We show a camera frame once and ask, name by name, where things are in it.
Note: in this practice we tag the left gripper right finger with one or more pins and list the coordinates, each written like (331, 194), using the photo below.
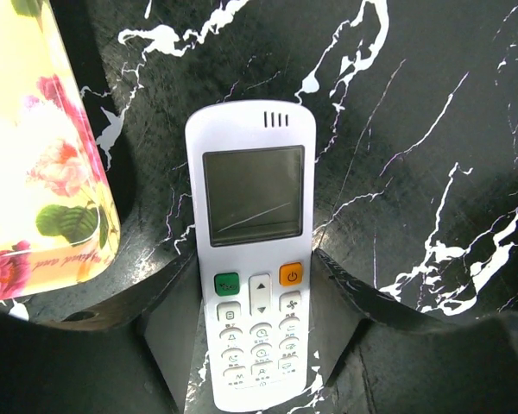
(380, 356)

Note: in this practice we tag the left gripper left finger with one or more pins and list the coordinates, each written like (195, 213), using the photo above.
(131, 353)

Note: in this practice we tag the floral rectangular tray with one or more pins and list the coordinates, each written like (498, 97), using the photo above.
(58, 221)

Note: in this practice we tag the white remote control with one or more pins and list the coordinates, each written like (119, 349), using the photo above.
(251, 168)

